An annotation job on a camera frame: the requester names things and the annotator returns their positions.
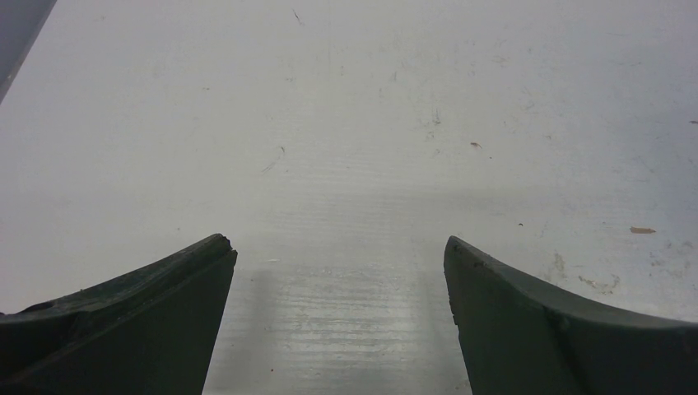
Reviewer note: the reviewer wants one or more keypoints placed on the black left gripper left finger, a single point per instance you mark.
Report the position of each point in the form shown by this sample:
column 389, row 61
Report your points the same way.
column 149, row 331

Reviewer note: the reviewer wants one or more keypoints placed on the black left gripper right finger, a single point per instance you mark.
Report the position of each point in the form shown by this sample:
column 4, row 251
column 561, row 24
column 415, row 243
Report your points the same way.
column 521, row 335

